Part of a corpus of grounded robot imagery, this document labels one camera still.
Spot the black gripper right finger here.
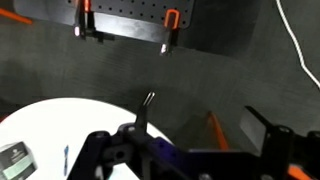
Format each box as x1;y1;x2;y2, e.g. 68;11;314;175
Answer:
239;105;320;180

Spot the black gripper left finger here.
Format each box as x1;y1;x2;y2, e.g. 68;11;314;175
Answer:
66;91;188;180

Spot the orange black clamp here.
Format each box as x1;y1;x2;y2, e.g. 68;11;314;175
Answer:
72;0;105;43
159;8;182;57

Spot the printed cardboard box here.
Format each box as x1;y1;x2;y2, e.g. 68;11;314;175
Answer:
0;141;39;180

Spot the white cable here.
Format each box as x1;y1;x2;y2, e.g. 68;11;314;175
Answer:
274;0;320;90

